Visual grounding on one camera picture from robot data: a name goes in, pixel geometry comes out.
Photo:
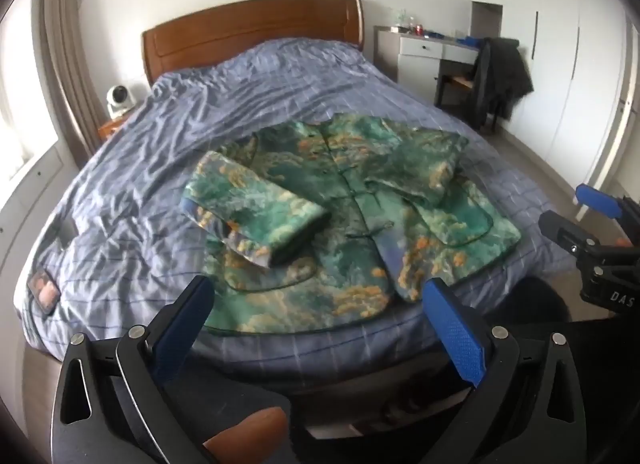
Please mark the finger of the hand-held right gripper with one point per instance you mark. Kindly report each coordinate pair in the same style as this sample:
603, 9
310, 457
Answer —
597, 200
562, 230

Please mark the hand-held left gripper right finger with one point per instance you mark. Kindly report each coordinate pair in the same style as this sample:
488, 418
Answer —
456, 336

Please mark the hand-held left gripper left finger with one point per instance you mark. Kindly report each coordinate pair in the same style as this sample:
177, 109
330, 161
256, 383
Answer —
175, 331

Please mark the green patterned jacket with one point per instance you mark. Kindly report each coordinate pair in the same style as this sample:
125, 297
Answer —
320, 224

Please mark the brown rounded object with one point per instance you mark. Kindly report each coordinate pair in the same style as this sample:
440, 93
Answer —
247, 434

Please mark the small dark phone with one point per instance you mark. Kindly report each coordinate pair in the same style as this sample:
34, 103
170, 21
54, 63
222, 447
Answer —
44, 290

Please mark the white wardrobe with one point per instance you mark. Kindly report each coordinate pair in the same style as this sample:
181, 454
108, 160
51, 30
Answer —
560, 58

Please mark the chair with dark coat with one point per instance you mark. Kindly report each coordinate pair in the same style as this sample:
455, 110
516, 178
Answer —
500, 78

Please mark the low white cabinet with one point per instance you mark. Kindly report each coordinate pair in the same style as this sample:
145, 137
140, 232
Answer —
27, 194

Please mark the wooden nightstand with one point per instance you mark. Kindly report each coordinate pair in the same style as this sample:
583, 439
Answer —
112, 127

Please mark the white desk with drawers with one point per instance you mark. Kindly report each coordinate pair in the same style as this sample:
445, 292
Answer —
425, 51

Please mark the blue checked bed sheet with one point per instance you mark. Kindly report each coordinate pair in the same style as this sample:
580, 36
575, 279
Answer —
240, 108

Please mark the white round fan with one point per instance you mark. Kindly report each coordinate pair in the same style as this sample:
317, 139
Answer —
120, 99

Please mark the clear bottle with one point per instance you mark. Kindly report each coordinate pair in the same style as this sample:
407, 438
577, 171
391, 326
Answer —
400, 18

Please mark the beige curtain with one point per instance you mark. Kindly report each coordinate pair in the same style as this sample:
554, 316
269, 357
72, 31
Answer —
62, 58

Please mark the wooden headboard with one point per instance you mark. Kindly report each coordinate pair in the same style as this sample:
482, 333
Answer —
240, 31

